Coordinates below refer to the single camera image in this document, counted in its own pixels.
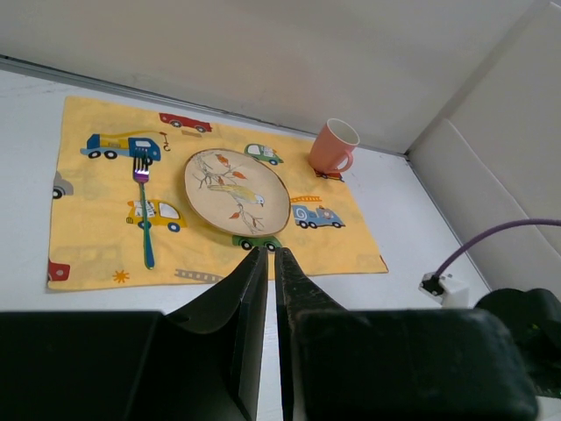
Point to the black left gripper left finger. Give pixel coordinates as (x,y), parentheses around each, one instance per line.
(219,336)

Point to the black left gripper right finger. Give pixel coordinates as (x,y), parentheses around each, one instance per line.
(310,331)

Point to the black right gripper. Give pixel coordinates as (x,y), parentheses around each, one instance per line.
(533,319)

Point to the beige bird pattern plate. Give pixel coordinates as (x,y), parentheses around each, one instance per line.
(235,193)

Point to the pink cup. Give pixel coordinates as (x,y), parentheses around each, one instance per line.
(332,150)

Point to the yellow vehicle print cloth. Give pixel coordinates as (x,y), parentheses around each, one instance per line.
(96,238)

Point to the iridescent metal fork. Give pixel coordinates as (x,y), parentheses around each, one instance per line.
(140,174)

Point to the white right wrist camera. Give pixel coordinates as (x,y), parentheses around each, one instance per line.
(447,291)

